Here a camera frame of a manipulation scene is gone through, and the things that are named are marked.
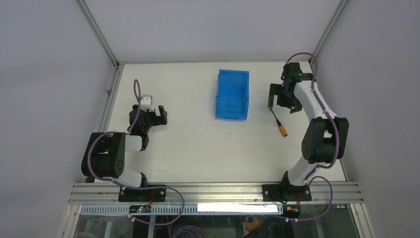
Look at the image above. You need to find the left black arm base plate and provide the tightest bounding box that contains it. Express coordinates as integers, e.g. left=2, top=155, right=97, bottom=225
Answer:
left=118, top=185, right=166, bottom=203

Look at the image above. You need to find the aluminium frame post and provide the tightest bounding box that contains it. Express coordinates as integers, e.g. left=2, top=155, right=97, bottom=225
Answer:
left=75, top=0, right=119, bottom=67
left=309, top=0, right=348, bottom=65

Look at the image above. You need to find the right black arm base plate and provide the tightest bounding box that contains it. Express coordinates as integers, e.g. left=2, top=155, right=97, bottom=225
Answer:
left=262, top=184, right=312, bottom=203

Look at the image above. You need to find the coiled purple cable below table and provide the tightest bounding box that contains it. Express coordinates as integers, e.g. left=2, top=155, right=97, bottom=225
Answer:
left=170, top=225, right=206, bottom=238

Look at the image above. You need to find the aluminium front frame rail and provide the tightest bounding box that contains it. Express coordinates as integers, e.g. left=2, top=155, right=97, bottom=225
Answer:
left=68, top=181, right=365, bottom=205

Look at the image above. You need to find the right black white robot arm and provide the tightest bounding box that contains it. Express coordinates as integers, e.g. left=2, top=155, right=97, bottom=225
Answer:
left=267, top=62, right=349, bottom=201

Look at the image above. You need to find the right aluminium frame post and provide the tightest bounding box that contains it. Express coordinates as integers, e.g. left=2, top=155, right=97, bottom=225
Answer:
left=309, top=0, right=348, bottom=65

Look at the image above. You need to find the left aluminium frame post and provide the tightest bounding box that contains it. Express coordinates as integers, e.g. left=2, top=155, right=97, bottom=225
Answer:
left=75, top=0, right=119, bottom=67

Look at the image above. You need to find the orange handled black screwdriver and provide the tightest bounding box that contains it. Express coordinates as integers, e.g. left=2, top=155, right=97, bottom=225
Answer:
left=271, top=110, right=288, bottom=137

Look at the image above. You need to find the white slotted cable duct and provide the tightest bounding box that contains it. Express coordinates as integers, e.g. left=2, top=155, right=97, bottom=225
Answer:
left=80, top=203, right=283, bottom=216

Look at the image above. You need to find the blue plastic storage bin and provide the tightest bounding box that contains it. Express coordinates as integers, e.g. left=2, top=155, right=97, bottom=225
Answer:
left=215, top=69, right=250, bottom=120

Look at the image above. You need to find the orange object under table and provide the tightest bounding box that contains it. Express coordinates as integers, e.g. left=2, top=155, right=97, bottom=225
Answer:
left=244, top=215, right=265, bottom=233

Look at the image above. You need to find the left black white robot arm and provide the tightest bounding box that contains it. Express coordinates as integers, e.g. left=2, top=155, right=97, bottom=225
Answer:
left=81, top=105, right=167, bottom=201

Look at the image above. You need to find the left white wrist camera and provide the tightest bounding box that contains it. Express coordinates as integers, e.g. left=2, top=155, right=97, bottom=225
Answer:
left=140, top=95, right=155, bottom=112

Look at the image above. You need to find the small green lit circuit board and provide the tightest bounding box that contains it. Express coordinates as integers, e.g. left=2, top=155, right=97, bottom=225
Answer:
left=129, top=205, right=152, bottom=214

